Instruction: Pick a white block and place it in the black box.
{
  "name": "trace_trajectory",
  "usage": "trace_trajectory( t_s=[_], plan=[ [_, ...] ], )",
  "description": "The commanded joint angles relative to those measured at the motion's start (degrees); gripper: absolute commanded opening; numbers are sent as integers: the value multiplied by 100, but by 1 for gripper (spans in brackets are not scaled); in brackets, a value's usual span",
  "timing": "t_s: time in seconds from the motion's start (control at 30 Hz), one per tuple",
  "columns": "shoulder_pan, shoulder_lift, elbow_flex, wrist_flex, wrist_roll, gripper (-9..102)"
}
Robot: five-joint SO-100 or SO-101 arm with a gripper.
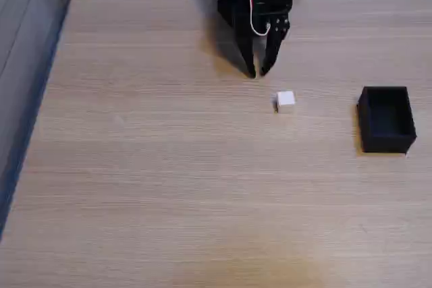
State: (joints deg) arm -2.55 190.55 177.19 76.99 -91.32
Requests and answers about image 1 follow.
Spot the white cube block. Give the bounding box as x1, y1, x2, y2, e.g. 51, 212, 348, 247
271, 90, 296, 114

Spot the black open box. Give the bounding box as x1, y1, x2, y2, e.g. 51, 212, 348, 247
356, 86, 418, 154

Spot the white and red servo cable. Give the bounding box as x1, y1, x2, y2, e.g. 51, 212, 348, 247
249, 0, 275, 37

